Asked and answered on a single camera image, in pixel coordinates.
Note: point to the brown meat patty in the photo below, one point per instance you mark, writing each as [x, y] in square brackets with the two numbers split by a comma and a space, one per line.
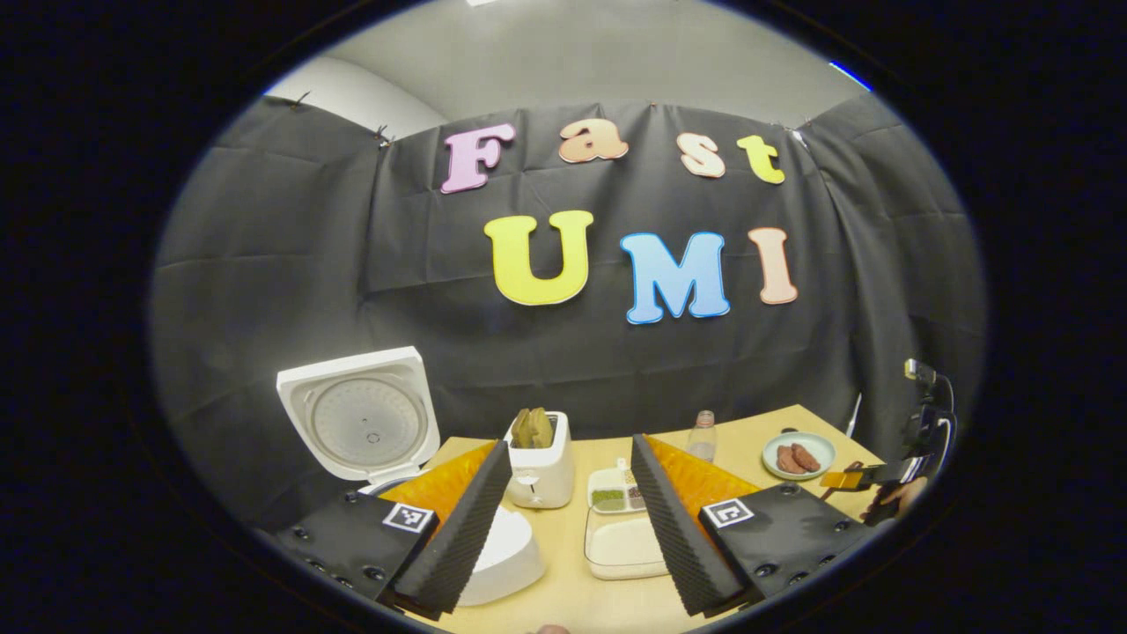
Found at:
[785, 460]
[806, 457]

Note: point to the black backdrop cloth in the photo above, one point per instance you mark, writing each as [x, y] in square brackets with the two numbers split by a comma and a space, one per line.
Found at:
[563, 370]

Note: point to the pale green plate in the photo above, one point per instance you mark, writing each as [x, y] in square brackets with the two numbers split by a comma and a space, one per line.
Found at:
[823, 453]

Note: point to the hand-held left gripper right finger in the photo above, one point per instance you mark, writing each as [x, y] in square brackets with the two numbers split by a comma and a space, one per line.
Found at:
[678, 537]

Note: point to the white toaster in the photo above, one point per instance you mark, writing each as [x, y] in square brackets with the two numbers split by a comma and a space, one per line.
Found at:
[550, 480]

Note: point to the white rice cooker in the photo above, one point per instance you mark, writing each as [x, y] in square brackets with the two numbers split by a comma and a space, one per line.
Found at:
[370, 423]

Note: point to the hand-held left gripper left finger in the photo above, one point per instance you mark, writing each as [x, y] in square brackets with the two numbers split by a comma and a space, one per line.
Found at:
[458, 537]

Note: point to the brown bread slice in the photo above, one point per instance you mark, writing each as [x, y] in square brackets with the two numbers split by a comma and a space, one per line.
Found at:
[521, 429]
[542, 427]

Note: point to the brown wooden spoon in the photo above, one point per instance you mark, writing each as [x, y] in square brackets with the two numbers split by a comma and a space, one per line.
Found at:
[828, 493]

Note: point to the clear plastic bottle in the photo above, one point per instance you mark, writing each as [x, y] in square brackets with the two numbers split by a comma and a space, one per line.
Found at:
[702, 440]

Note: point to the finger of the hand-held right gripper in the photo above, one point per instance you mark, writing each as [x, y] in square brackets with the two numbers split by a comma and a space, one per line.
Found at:
[889, 471]

